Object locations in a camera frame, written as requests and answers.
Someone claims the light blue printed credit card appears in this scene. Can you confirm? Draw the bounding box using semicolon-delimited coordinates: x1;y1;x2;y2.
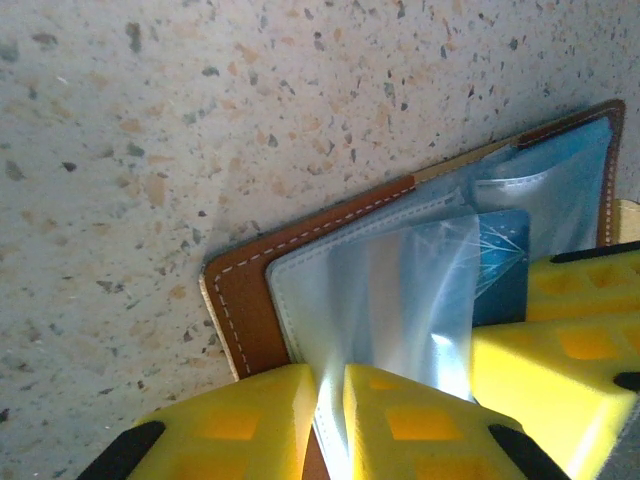
472;208;532;326

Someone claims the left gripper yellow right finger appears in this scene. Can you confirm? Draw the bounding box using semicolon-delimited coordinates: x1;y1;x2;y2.
342;363;574;480

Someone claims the brown leather card holder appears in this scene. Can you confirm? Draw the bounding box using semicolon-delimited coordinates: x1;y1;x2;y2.
199;98;640;480

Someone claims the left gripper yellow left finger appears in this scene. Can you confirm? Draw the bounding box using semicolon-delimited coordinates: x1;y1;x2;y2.
74;363;319;480

